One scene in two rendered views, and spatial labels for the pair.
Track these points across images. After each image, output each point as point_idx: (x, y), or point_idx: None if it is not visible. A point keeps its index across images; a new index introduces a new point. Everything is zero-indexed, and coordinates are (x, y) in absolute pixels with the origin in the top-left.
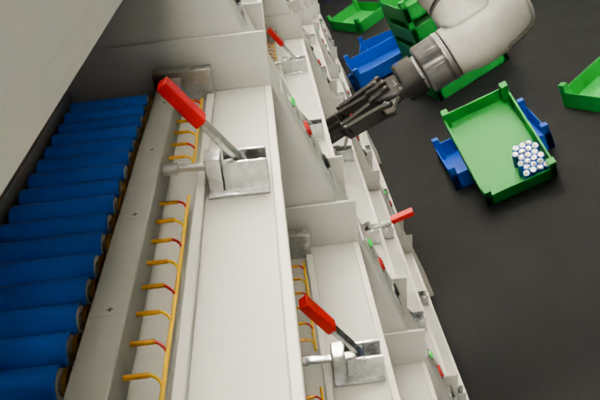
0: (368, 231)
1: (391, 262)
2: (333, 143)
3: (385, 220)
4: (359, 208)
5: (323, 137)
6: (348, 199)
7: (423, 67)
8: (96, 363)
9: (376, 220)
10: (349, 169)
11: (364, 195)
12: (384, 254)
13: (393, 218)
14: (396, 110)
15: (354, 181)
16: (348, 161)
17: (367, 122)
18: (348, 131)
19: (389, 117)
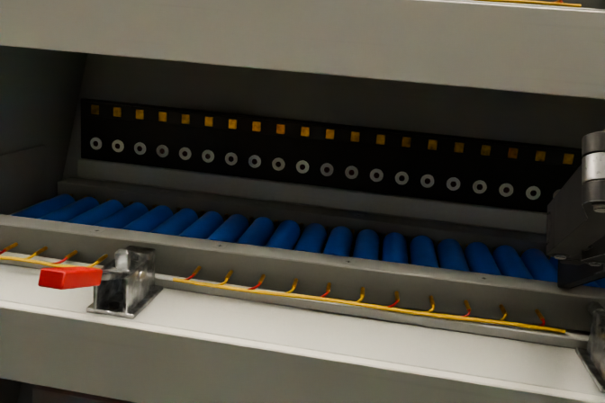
0: (108, 263)
1: (1, 305)
2: (582, 276)
3: (103, 272)
4: (280, 327)
5: None
6: (338, 325)
7: None
8: None
9: (198, 335)
10: (537, 370)
11: (344, 352)
12: (43, 306)
13: (83, 267)
14: (597, 183)
15: (444, 357)
16: (594, 377)
17: (566, 209)
18: (547, 221)
19: (585, 213)
